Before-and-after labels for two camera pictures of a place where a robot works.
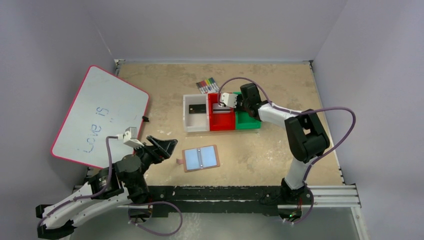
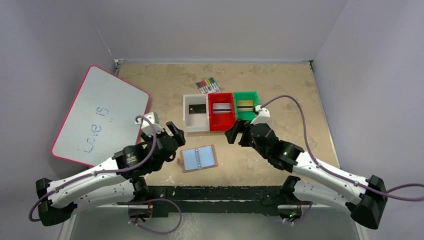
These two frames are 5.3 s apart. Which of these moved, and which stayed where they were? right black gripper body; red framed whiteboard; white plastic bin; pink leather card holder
Moved: right black gripper body
Stayed: red framed whiteboard; pink leather card holder; white plastic bin
